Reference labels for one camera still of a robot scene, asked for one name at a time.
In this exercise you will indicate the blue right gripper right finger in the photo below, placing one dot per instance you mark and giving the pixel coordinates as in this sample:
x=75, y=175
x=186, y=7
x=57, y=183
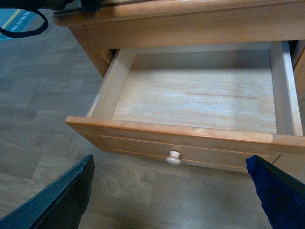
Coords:
x=282, y=196

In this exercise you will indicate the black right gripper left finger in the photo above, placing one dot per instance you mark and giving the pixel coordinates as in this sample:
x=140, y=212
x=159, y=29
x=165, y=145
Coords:
x=60, y=205

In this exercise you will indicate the wooden drawer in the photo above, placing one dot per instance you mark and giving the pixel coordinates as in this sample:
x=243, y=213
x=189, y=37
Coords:
x=217, y=105

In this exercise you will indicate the round wooden drawer knob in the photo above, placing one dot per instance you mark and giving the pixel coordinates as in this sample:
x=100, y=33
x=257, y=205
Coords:
x=173, y=158

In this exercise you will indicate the wooden nightstand cabinet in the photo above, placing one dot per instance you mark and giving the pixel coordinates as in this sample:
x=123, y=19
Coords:
x=182, y=22

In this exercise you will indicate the dark floor mat sign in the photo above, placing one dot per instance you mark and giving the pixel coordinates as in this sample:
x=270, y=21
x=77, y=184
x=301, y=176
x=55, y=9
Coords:
x=16, y=20

